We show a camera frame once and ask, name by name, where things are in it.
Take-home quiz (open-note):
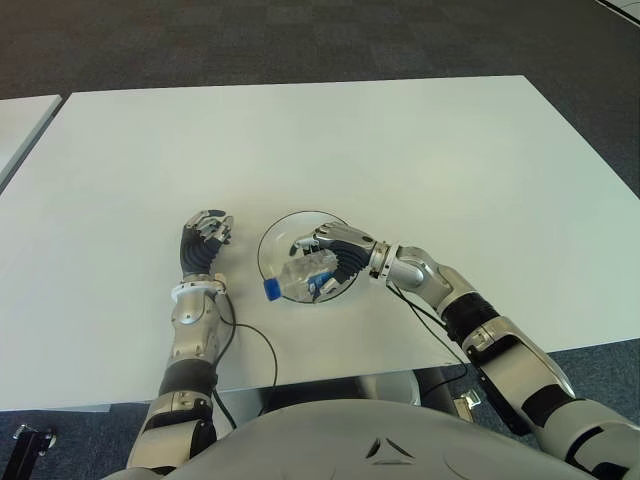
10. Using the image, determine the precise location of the black wheeled stand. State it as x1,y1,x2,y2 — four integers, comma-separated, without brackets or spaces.
0,423,59,480

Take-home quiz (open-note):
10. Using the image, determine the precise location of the clear bottle with blue cap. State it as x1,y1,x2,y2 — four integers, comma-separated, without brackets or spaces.
262,249,339,304

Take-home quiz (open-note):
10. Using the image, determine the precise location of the white plate with black rim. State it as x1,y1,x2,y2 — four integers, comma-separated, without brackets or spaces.
256,209,365,307

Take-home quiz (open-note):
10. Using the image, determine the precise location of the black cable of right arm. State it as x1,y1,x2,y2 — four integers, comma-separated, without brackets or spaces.
384,279,472,402

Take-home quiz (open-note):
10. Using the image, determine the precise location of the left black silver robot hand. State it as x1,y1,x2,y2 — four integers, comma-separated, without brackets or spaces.
179,208,236,276

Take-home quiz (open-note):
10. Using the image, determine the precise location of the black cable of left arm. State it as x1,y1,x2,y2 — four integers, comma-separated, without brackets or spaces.
211,291,280,432

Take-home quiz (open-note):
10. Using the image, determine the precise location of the grey robot torso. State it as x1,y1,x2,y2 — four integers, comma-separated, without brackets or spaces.
102,398,594,480

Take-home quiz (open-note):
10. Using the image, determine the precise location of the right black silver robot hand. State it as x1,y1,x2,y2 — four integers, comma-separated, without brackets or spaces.
289,222,377,303

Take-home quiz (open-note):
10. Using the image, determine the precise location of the white robot leg part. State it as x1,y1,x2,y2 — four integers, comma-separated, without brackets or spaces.
356,369,422,408

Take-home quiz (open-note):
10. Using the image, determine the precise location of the white neighbouring table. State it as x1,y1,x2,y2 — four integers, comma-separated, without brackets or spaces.
0,94,64,190

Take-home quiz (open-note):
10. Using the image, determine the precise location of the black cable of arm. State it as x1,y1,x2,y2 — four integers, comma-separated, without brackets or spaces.
384,279,472,402
211,291,280,432

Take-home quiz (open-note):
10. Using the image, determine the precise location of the small metal bracket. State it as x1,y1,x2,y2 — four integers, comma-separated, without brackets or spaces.
451,389,484,422

